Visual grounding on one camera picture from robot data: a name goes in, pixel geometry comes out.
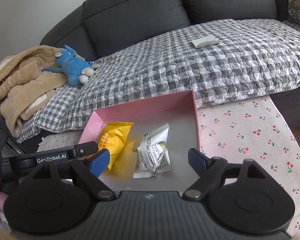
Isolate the dark grey sofa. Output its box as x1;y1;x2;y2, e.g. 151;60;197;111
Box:
41;0;300;128

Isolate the grey checkered quilt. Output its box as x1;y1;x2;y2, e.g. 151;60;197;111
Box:
17;19;300;143

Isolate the blue plush toy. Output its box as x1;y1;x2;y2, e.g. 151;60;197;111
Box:
42;45;101;87

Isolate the pink and silver box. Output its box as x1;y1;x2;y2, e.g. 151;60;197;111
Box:
79;90;199;192

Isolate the white nut snack bag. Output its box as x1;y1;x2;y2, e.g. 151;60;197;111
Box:
132;123;171;179

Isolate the beige quilted jacket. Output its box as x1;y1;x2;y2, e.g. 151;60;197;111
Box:
0;46;67;138

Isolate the yellow snack bag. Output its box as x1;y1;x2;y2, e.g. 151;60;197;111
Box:
97;121;136;177

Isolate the white packet on quilt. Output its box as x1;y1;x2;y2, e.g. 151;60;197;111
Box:
192;35;221;49

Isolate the cherry print tablecloth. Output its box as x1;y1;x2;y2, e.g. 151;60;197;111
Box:
36;93;300;238

